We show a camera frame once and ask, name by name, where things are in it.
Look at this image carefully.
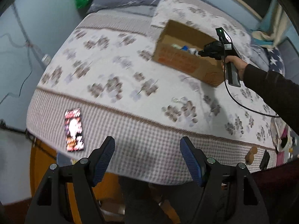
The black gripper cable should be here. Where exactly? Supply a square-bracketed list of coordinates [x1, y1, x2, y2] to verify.
[222, 49, 280, 118]

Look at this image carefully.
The tan wooden charger plug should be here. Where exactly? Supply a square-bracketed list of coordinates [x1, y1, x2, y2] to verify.
[245, 146, 258, 165]

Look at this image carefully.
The floral white pillow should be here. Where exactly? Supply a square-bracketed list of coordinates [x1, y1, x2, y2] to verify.
[150, 0, 251, 56]

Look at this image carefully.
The floral white bed sheet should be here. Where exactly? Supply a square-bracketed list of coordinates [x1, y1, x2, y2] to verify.
[26, 12, 277, 185]

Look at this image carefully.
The cardboard box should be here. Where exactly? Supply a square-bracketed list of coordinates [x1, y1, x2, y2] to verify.
[152, 20, 224, 87]

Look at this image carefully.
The smartphone with lit screen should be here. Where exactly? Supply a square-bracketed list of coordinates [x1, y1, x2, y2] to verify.
[64, 108, 84, 152]

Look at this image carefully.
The person right forearm black sleeve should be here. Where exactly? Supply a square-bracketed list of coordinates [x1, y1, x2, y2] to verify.
[243, 64, 299, 133]

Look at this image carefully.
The white green lip balm stick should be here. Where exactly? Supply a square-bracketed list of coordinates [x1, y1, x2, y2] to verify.
[188, 48, 200, 57]

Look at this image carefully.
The white cloth bag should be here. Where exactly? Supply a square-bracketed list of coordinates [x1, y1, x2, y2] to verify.
[270, 118, 292, 154]

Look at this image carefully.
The black power bank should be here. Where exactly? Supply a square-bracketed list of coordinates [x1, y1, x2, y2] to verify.
[259, 150, 270, 170]

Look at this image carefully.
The person right hand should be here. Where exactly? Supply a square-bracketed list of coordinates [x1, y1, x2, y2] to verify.
[221, 56, 248, 81]

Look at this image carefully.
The white plastic clip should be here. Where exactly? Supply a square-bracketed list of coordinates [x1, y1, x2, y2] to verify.
[172, 97, 188, 104]

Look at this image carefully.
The star patterned navy pillow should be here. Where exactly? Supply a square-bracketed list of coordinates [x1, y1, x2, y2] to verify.
[266, 47, 285, 76]

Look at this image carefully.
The blue capped glue bottle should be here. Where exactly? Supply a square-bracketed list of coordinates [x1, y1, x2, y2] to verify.
[181, 46, 189, 51]

